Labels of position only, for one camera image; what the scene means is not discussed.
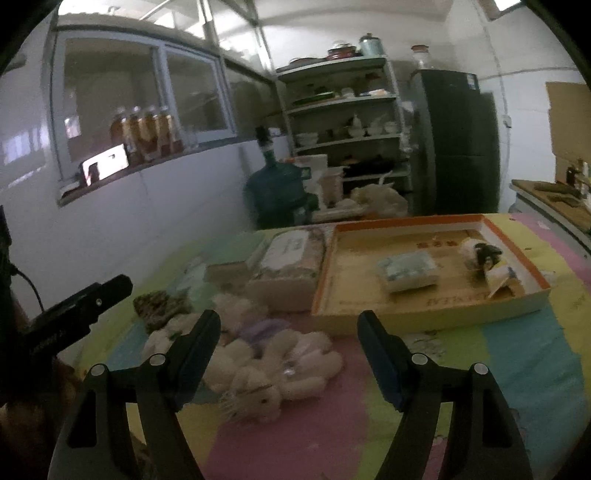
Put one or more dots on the wooden counter top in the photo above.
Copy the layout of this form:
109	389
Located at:
555	198

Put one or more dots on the colourful play mat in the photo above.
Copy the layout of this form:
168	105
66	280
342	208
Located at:
541	362

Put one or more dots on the teal pot on shelf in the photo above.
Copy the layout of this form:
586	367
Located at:
371	45

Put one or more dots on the orange-rimmed cardboard tray box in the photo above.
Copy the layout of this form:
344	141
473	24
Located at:
349	283

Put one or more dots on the cardboard sheet on wall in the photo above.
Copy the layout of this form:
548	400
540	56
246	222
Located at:
569	116

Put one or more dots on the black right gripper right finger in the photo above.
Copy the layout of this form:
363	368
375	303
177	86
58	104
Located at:
484	440

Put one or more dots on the phone on window sill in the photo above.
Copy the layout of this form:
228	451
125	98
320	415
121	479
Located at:
104	164

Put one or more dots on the blue water jug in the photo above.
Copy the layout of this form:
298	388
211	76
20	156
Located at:
277	190

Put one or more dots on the white plush bunny toy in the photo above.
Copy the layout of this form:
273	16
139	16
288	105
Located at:
293	366

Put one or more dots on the green box stack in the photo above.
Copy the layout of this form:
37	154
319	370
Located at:
232	267

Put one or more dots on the floral wet wipes pack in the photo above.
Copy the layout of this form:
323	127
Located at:
287	276

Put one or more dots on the plastic bag on floor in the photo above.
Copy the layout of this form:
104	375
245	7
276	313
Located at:
382	200

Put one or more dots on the metal storage shelf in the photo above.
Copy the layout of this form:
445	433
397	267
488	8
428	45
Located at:
348	111

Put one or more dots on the green floral tissue pack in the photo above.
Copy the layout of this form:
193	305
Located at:
408	271

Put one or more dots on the glass jar on fridge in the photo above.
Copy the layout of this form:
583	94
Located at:
422	57

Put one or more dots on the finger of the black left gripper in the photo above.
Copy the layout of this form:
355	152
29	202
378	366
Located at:
69	321

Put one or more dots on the black refrigerator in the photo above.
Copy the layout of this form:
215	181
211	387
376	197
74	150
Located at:
458	168

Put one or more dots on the brown liquid bottle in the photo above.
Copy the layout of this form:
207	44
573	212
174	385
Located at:
168	140
149	135
117	128
135	134

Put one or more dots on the leopard print cloth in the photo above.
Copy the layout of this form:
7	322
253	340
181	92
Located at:
156	308

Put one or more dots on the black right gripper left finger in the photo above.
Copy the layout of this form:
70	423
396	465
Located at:
98	439

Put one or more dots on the yellow white doll toy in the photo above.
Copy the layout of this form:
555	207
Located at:
486	262

